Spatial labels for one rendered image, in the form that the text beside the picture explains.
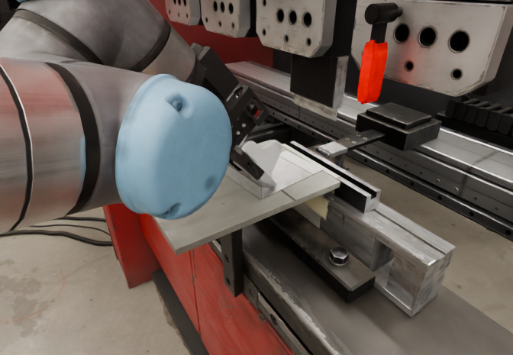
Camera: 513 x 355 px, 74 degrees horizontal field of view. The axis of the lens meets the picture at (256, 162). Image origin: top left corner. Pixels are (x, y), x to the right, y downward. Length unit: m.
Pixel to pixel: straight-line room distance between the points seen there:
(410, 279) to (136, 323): 1.32
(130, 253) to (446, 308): 1.32
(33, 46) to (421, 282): 0.47
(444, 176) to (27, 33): 0.65
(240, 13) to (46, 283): 1.63
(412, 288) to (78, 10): 0.47
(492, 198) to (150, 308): 1.38
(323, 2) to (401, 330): 0.42
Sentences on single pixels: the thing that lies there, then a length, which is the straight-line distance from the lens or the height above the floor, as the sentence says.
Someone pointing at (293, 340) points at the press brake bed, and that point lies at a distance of 0.56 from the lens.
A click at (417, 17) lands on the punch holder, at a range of 0.38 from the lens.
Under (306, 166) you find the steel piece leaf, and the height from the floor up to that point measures 1.00.
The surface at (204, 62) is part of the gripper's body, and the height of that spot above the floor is 1.19.
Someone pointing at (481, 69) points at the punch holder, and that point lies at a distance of 0.35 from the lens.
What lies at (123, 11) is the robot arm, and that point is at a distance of 0.32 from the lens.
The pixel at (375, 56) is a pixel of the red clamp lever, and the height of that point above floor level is 1.20.
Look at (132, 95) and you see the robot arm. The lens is 0.18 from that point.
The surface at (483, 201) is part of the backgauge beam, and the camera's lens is 0.71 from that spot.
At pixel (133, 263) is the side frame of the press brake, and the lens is 1.68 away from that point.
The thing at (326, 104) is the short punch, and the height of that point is 1.10.
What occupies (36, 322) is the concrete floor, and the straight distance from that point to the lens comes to 1.82.
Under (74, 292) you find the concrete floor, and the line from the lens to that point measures 1.87.
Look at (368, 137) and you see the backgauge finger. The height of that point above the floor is 1.00.
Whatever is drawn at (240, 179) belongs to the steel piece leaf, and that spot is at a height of 1.01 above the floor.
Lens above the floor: 1.27
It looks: 29 degrees down
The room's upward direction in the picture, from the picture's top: straight up
